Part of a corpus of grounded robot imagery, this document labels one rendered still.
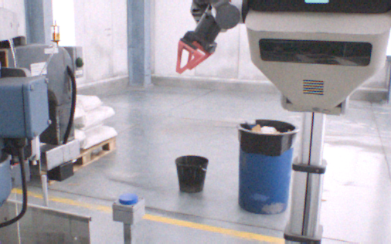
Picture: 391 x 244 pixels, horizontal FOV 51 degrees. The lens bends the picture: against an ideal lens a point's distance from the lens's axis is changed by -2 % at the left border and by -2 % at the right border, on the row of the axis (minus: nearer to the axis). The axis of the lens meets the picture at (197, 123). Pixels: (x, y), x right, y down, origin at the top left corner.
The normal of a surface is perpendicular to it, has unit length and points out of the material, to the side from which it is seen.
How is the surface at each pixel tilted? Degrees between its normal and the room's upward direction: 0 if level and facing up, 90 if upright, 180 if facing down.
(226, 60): 90
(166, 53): 90
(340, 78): 130
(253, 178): 93
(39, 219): 90
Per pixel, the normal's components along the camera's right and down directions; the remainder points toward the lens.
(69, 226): -0.34, 0.21
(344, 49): -0.27, 0.79
